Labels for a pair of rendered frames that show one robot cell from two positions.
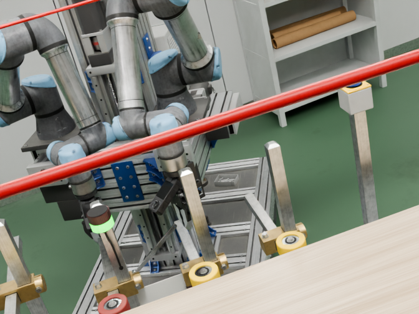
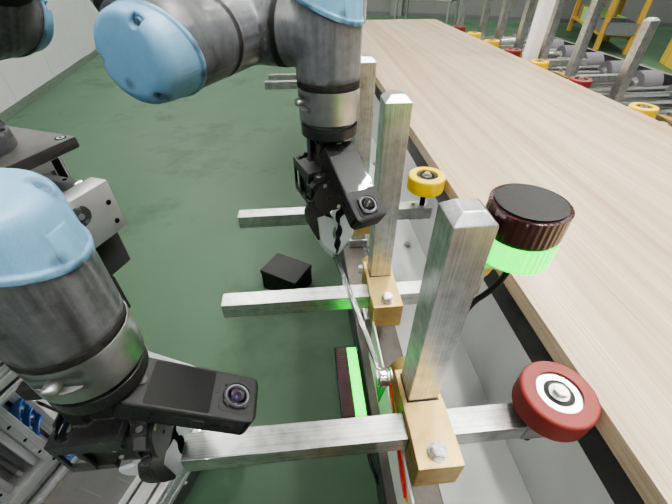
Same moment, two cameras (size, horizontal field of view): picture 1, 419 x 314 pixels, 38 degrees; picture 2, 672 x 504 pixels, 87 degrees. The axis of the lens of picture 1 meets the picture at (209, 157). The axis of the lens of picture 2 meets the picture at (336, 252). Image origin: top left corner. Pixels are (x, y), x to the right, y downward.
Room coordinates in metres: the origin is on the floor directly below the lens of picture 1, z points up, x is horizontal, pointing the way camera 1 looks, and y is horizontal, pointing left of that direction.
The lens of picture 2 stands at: (1.48, 0.55, 1.27)
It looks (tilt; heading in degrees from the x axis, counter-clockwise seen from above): 40 degrees down; 273
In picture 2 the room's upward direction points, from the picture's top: straight up
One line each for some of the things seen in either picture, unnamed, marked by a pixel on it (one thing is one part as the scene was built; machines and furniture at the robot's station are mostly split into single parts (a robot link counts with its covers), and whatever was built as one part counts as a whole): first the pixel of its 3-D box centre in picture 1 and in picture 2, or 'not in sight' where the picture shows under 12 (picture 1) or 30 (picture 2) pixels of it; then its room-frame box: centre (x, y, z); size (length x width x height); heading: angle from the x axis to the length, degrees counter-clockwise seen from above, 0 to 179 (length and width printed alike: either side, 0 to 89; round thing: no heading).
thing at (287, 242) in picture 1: (293, 255); (423, 195); (1.32, -0.16, 0.85); 0.08 x 0.08 x 0.11
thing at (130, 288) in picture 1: (119, 288); (423, 414); (1.39, 0.34, 0.85); 0.14 x 0.06 x 0.05; 99
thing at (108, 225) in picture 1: (101, 222); (515, 240); (1.35, 0.31, 1.09); 0.06 x 0.06 x 0.02
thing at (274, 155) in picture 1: (285, 214); (360, 175); (1.47, -0.17, 0.89); 0.04 x 0.04 x 0.48; 9
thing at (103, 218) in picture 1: (98, 214); (525, 214); (1.35, 0.31, 1.12); 0.06 x 0.06 x 0.02
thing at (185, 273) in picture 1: (204, 268); (379, 287); (1.43, 0.10, 0.81); 0.14 x 0.06 x 0.05; 99
